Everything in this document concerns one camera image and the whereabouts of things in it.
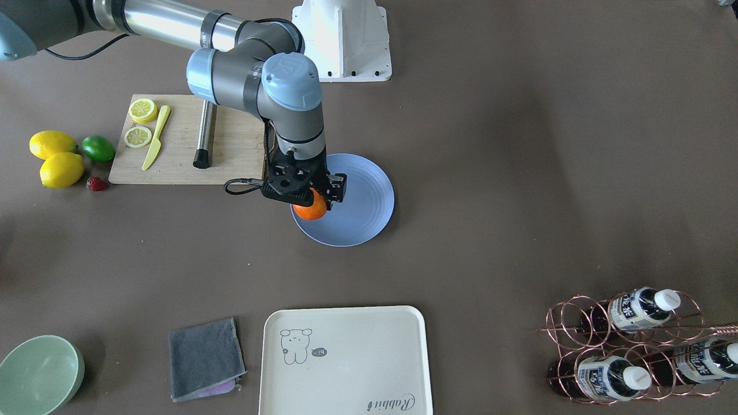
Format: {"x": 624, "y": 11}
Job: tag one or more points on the top tea bottle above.
{"x": 639, "y": 309}

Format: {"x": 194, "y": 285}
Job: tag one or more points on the lower yellow lemon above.
{"x": 62, "y": 170}

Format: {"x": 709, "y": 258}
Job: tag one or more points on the red strawberry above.
{"x": 96, "y": 184}

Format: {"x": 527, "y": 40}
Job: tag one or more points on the steel rod black cap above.
{"x": 203, "y": 157}

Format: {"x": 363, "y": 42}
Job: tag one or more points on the copper wire bottle rack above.
{"x": 643, "y": 343}

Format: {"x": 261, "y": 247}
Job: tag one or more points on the blue plate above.
{"x": 366, "y": 209}

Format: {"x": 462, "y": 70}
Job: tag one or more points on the thin lemon slice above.
{"x": 137, "y": 137}

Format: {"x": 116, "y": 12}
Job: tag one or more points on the yellow lemon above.
{"x": 45, "y": 144}
{"x": 62, "y": 170}

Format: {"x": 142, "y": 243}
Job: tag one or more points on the thick lemon half slice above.
{"x": 143, "y": 110}

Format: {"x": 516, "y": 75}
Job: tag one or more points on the grey cloth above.
{"x": 205, "y": 360}

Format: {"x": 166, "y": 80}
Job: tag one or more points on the tea bottle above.
{"x": 639, "y": 309}
{"x": 711, "y": 361}
{"x": 599, "y": 379}

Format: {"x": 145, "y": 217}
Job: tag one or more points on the orange fruit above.
{"x": 315, "y": 211}

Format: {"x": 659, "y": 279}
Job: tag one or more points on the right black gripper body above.
{"x": 338, "y": 188}

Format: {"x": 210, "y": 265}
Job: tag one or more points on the lower tea bottle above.
{"x": 599, "y": 379}
{"x": 711, "y": 361}

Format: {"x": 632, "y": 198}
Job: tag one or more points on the green bowl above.
{"x": 40, "y": 375}

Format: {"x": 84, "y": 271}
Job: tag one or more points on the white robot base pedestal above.
{"x": 348, "y": 41}

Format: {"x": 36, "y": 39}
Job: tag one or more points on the yellow plastic knife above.
{"x": 155, "y": 144}

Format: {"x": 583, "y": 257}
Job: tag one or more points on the upper yellow lemon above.
{"x": 45, "y": 144}

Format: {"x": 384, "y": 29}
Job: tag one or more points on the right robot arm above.
{"x": 257, "y": 66}

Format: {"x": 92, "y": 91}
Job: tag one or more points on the cream rabbit tray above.
{"x": 350, "y": 360}

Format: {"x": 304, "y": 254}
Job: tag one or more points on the green lime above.
{"x": 98, "y": 148}

